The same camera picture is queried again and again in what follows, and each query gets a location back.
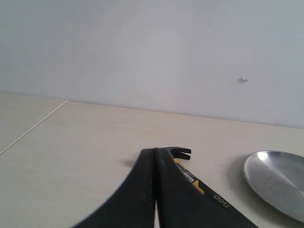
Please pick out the round steel plate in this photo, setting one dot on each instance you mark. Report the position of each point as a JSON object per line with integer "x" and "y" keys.
{"x": 278, "y": 179}

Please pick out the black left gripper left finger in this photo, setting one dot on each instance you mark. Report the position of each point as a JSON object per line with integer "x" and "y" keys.
{"x": 133, "y": 203}

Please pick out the black yellow claw hammer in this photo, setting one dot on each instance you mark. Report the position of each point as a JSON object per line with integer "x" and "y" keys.
{"x": 178, "y": 153}

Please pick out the white wall hook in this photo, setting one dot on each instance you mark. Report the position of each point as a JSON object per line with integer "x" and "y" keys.
{"x": 243, "y": 80}

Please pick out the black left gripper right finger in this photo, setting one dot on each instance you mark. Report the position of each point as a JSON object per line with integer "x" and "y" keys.
{"x": 180, "y": 205}

